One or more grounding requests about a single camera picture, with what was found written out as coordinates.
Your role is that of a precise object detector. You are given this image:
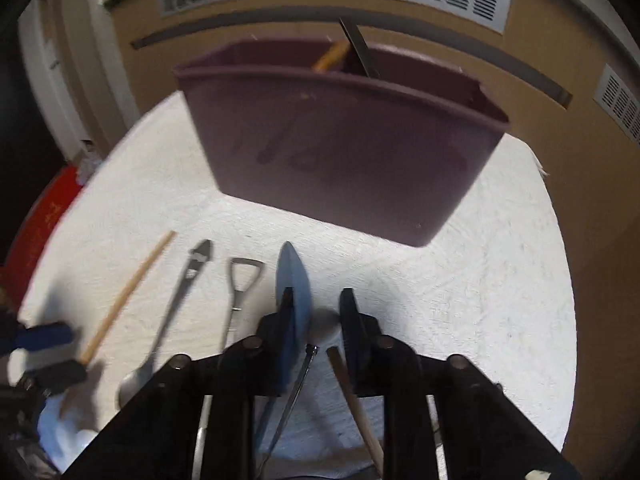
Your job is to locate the small grey vent grille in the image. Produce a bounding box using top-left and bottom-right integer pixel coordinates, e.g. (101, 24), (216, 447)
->
(593, 64), (640, 143)

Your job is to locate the wooden chopstick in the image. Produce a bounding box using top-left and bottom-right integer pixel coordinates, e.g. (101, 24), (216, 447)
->
(326, 346), (386, 478)
(59, 230), (178, 418)

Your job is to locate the white door frame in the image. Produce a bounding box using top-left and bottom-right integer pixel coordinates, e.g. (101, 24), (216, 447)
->
(17, 0), (141, 161)

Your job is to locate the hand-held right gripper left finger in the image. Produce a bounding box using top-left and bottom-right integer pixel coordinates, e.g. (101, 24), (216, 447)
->
(62, 241), (315, 480)

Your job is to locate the wooden cabinet front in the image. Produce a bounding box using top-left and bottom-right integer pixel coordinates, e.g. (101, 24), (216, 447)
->
(102, 0), (640, 461)

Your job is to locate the wooden spoon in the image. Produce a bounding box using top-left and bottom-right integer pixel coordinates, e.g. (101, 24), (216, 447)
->
(312, 41), (351, 72)

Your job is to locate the black utensil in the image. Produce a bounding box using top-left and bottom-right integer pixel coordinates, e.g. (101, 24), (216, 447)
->
(338, 17), (385, 80)

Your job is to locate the slim metal utensil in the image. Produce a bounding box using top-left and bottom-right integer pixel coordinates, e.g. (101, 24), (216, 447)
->
(252, 344), (320, 480)

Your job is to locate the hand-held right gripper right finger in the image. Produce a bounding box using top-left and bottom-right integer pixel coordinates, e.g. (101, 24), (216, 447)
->
(339, 288), (583, 480)

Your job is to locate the metal spoon with patterned handle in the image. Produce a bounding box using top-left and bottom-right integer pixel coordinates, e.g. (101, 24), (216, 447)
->
(116, 240), (215, 408)

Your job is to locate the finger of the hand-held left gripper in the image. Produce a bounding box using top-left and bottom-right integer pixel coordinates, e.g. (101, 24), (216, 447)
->
(32, 360), (88, 397)
(10, 322), (72, 356)

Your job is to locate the white towel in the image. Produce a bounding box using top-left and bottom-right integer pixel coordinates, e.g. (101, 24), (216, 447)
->
(10, 92), (578, 480)

